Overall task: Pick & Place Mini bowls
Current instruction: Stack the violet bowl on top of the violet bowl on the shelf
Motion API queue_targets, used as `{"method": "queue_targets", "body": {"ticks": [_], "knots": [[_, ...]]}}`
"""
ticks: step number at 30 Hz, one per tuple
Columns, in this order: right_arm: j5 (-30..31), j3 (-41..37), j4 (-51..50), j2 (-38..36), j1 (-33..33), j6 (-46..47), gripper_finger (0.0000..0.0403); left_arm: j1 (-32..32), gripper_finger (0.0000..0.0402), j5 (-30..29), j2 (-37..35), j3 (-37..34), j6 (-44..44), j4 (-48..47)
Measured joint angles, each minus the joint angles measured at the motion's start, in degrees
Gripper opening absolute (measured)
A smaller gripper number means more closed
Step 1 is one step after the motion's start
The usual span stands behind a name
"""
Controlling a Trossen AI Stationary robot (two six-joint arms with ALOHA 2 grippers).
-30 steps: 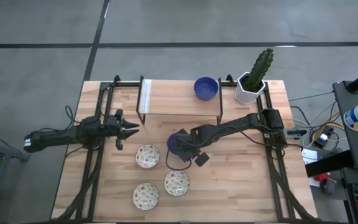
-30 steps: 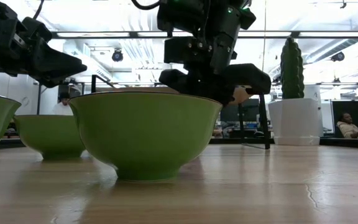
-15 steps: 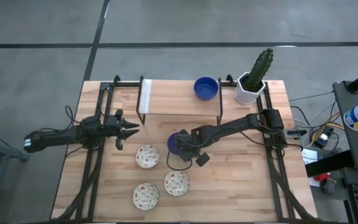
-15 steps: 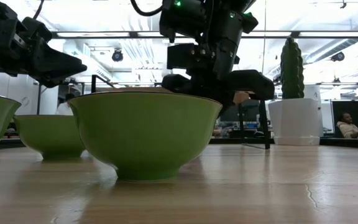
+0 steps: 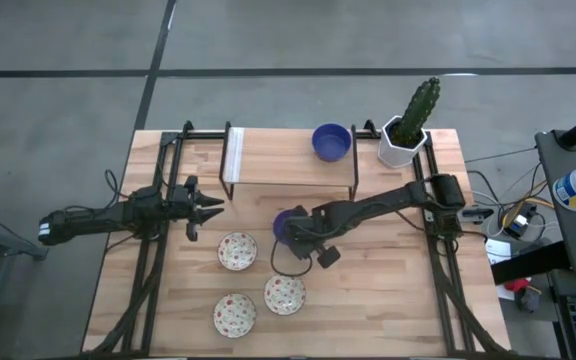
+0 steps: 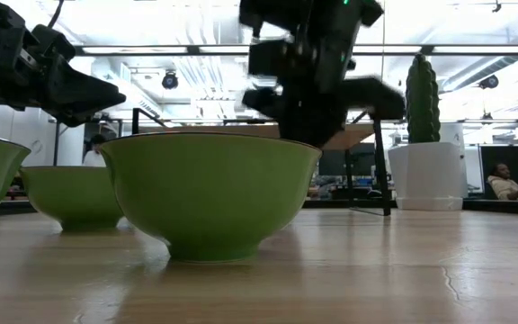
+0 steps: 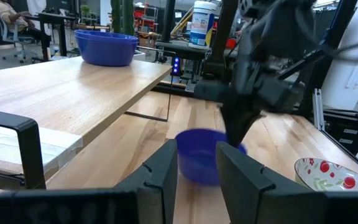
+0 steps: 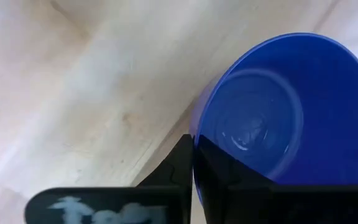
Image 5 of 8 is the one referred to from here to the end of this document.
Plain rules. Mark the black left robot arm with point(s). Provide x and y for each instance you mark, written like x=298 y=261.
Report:
x=98 y=217

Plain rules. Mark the small red object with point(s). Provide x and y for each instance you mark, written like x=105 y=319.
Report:
x=517 y=286

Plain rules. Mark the black metal rig frame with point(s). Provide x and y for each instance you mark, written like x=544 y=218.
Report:
x=140 y=280

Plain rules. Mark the white paper sheet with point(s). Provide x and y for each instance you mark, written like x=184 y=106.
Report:
x=498 y=250

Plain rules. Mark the green bowl floral inside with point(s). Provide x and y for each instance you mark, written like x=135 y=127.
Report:
x=237 y=251
x=284 y=294
x=234 y=315

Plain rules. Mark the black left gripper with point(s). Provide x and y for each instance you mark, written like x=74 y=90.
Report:
x=185 y=205

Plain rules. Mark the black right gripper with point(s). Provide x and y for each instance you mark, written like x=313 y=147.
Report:
x=308 y=230

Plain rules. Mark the wooden shelf black metal legs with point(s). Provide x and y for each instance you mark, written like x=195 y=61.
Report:
x=293 y=160

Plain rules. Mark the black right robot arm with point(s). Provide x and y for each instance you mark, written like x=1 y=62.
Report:
x=378 y=202

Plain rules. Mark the small blue white device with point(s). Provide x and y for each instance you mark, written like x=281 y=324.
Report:
x=519 y=225

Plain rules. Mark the green cactus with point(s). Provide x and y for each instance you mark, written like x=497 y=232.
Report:
x=415 y=112

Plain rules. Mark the white plant pot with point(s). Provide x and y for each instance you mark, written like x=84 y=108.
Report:
x=393 y=152

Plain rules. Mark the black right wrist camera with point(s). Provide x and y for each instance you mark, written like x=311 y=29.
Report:
x=328 y=256

